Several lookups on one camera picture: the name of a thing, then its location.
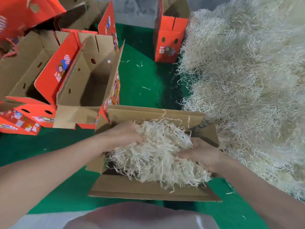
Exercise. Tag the person's left hand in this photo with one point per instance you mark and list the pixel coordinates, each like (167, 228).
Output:
(122, 135)

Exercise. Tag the person's right hand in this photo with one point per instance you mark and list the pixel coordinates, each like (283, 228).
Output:
(205, 153)

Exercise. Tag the person's left fingers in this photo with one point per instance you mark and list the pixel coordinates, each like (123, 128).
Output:
(139, 134)

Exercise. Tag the person's right thumb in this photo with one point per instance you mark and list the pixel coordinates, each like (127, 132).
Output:
(184, 155)

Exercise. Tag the clump of shredded paper filler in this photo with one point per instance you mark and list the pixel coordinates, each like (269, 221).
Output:
(157, 155)

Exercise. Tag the person's left forearm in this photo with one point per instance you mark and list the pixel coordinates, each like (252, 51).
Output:
(47, 171)

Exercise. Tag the person's right forearm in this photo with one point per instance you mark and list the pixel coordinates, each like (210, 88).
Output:
(262, 195)

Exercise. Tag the open brown cardboard box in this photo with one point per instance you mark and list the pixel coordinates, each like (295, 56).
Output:
(143, 188)

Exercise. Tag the green mat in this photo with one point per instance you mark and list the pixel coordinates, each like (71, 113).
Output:
(145, 78)

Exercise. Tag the open red printed carton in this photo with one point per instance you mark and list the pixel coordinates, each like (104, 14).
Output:
(169, 35)
(26, 119)
(23, 66)
(83, 19)
(93, 85)
(23, 10)

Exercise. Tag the person's light pink shirt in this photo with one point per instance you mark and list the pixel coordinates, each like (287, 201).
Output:
(133, 217)

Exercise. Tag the large pile of shredded paper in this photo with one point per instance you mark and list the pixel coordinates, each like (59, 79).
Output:
(250, 88)

